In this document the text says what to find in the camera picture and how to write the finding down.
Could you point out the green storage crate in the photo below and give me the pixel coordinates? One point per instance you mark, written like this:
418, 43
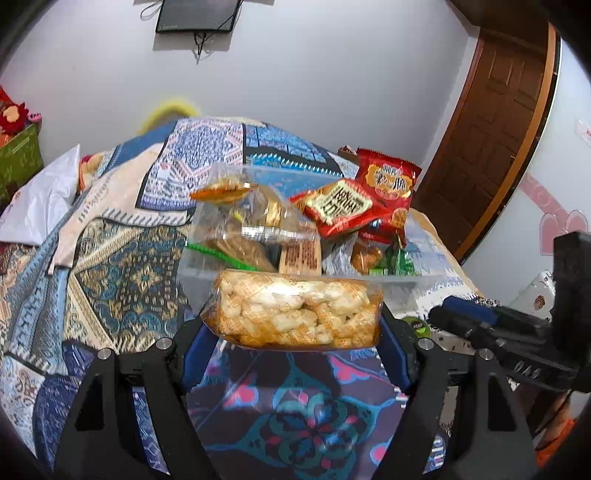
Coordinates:
20, 161

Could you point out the patterned blue bed quilt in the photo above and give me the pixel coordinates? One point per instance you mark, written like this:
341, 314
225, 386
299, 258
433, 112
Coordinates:
115, 273

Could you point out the clear plastic storage box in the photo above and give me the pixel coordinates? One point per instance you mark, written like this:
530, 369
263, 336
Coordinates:
418, 266

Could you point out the red square snack packet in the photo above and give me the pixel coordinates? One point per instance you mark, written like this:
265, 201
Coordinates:
341, 207

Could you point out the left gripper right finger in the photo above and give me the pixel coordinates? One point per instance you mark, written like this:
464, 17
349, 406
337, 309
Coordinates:
489, 435

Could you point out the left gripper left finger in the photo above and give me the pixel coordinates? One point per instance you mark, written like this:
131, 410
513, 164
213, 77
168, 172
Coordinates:
101, 437

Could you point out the clear bag brown pastries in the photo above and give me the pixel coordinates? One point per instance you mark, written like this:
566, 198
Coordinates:
245, 224

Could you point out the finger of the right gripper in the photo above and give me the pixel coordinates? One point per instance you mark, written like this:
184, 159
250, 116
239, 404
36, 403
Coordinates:
495, 315
471, 332

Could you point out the orange fried snack bag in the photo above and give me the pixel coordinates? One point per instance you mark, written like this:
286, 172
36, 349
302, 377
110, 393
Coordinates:
365, 257

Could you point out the green pea snack packet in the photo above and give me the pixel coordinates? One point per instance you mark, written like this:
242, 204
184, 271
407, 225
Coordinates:
394, 260

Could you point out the tan biscuit packet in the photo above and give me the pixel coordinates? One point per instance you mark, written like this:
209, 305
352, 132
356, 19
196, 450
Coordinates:
302, 258

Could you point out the wall mounted black television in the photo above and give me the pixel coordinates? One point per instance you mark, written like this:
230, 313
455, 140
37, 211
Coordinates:
197, 16

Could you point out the red snack bag white label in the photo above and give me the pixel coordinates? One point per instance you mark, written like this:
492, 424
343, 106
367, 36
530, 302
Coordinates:
391, 180

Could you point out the clear bag rice crackers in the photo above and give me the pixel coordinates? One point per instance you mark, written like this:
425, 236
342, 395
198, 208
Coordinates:
272, 311

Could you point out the brown wooden door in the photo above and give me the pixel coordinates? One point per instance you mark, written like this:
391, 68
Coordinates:
490, 137

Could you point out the white pillow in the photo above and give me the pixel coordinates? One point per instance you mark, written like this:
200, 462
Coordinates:
39, 205

